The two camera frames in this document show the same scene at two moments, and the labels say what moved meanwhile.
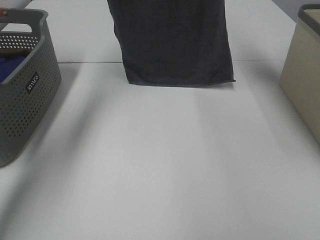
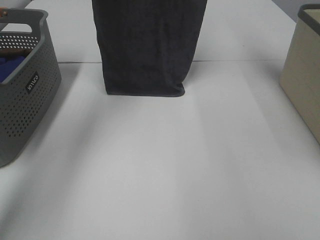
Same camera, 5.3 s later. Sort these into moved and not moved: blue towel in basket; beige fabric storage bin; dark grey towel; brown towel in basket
Moved: dark grey towel
Not moved: blue towel in basket; brown towel in basket; beige fabric storage bin
